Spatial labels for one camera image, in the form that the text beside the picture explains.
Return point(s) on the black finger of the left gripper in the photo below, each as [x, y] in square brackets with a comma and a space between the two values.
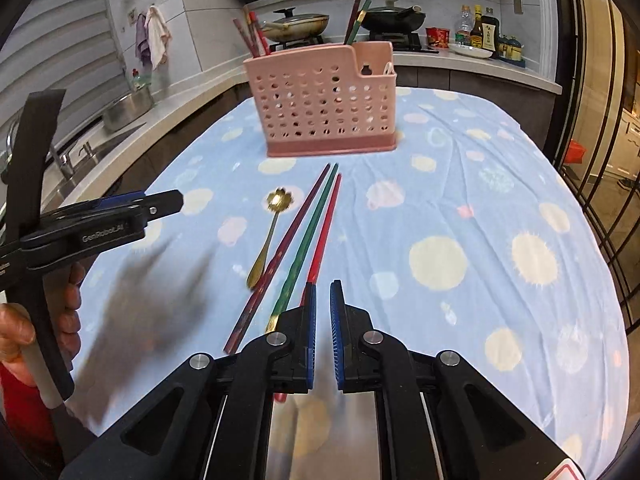
[82, 216]

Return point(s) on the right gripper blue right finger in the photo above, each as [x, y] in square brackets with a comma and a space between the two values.
[337, 310]

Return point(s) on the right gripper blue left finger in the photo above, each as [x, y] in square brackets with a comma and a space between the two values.
[308, 336]

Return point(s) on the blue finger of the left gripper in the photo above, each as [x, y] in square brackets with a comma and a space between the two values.
[119, 200]

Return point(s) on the red chopstick group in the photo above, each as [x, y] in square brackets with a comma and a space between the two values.
[316, 260]

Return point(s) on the gold flower spoon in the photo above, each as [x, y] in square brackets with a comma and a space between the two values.
[277, 202]

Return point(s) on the white ceramic soup spoon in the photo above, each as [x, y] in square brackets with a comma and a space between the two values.
[387, 67]

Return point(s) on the green chopstick pair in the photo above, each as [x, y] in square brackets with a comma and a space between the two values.
[356, 23]

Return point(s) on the maroon chopstick pair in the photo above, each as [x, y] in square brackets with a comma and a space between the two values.
[352, 18]

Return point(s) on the person's left hand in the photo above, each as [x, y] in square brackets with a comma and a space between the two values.
[36, 344]

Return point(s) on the green chopstick middle group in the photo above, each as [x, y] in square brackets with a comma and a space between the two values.
[300, 256]

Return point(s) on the chrome sink faucet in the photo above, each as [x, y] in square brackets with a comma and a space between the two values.
[62, 160]

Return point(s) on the maroon chopstick middle group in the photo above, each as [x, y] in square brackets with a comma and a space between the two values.
[248, 312]

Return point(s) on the steel pot on counter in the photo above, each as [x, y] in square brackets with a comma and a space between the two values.
[127, 108]

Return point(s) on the blue planet-print tablecloth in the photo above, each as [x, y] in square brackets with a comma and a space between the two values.
[463, 237]

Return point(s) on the purple hanging cloth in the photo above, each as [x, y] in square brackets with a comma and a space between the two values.
[141, 46]

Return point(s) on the white hanging towel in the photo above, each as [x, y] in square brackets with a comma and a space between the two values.
[158, 36]

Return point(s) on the pink perforated utensil holder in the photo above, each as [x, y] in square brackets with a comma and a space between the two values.
[330, 99]

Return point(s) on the beige frying pan with lid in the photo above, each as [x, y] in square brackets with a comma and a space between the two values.
[294, 27]

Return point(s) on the red stool beyond glass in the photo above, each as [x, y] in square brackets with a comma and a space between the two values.
[575, 153]

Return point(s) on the red snack cup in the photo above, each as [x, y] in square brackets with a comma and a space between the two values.
[438, 37]

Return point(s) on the white plate on counter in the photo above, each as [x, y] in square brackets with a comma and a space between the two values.
[469, 51]

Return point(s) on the black wok with lid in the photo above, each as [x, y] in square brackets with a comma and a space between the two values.
[390, 19]

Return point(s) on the yellow-cap sauce bottle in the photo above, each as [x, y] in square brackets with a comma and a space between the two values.
[476, 34]

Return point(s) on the clear oil bottle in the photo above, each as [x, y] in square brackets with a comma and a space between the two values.
[464, 26]

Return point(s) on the small condiment jars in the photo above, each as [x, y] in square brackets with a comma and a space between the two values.
[510, 50]

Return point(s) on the dark soy sauce bottle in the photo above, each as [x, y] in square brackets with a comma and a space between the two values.
[490, 30]

